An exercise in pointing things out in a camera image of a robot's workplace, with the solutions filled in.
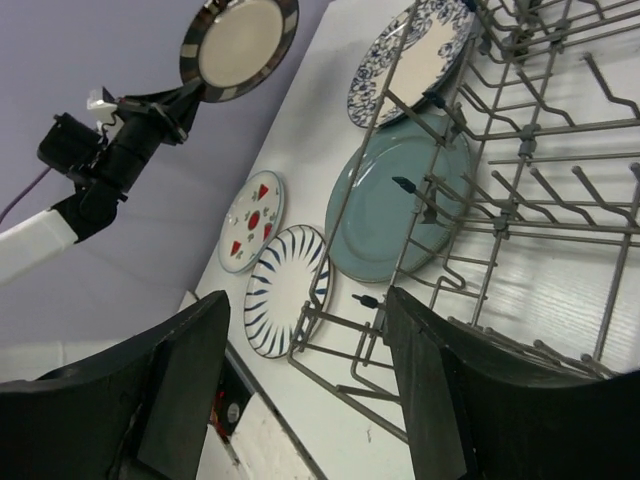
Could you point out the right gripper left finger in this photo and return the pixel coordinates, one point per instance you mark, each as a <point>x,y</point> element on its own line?
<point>137,410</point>

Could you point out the grey wire dish rack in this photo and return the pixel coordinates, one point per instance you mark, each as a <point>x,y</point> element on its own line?
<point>547,251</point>

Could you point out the teal plate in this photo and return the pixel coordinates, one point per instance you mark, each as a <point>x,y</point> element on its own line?
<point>368,213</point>

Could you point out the blue striped white plate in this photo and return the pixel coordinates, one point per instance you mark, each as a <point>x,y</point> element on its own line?
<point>279,286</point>

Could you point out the blue floral plate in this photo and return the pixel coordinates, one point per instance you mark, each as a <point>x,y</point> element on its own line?
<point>422,44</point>

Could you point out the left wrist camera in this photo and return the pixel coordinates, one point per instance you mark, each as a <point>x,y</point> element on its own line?
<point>101,105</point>

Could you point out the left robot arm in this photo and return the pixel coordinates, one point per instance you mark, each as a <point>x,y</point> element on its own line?
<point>72,149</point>

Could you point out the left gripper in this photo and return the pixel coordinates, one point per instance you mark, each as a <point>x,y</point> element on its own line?
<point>141,124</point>

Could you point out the brown rimmed cream plate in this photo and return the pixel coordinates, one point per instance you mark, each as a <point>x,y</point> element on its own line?
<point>231,47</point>

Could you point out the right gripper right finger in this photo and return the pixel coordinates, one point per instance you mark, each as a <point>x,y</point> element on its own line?
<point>476,410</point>

